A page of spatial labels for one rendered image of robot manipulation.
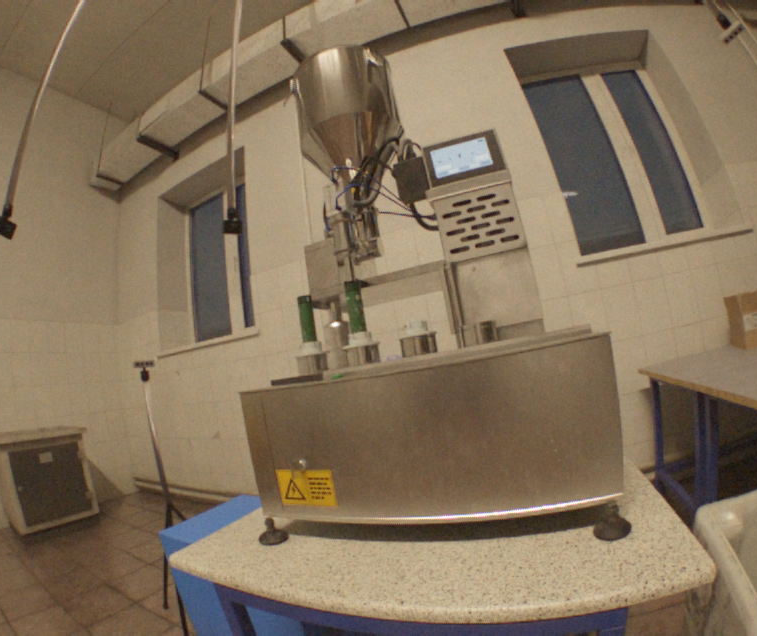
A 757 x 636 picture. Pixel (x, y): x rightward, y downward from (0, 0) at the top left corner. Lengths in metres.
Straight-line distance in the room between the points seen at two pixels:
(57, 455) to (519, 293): 3.16
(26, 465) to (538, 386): 3.14
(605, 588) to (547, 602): 0.07
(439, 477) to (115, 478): 3.94
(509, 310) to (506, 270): 0.08
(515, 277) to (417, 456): 0.37
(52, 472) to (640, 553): 3.27
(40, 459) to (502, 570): 3.07
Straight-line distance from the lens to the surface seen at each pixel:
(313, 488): 0.62
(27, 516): 3.25
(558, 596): 0.45
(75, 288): 4.26
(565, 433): 0.51
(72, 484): 3.33
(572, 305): 2.16
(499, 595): 0.47
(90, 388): 4.15
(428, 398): 0.51
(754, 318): 2.03
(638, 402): 2.28
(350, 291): 0.70
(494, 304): 0.71
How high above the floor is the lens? 1.04
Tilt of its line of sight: 7 degrees up
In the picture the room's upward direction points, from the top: 9 degrees counter-clockwise
